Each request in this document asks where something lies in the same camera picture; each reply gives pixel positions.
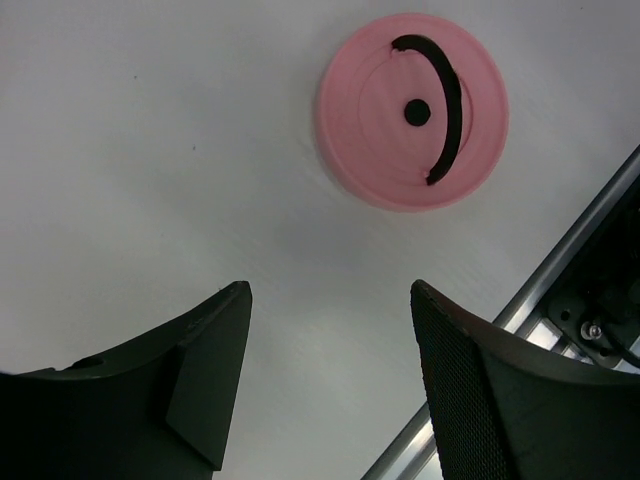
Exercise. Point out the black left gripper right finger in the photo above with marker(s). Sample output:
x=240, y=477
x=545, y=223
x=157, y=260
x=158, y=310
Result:
x=504, y=408

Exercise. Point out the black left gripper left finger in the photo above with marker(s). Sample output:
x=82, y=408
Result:
x=158, y=406

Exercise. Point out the pink lunch box lid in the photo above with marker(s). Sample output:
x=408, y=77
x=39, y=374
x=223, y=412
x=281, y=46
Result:
x=412, y=113

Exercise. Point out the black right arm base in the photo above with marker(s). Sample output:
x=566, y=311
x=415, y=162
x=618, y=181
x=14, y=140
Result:
x=595, y=302

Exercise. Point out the aluminium mounting rail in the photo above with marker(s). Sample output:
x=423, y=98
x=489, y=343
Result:
x=413, y=448

